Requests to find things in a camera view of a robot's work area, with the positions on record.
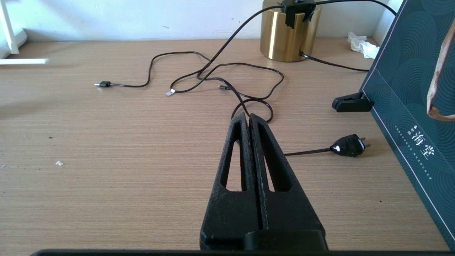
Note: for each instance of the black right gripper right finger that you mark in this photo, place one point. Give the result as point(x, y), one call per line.
point(291, 209)

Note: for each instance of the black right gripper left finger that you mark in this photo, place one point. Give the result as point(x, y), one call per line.
point(227, 213)

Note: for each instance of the white router with antennas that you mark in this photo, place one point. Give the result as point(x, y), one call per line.
point(16, 39)

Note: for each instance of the black clip stand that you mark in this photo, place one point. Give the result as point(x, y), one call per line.
point(352, 103)

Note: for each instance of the gold desk lamp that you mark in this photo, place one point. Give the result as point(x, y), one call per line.
point(280, 39)

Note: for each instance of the crumpled white tissue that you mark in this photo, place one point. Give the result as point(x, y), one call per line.
point(362, 46)

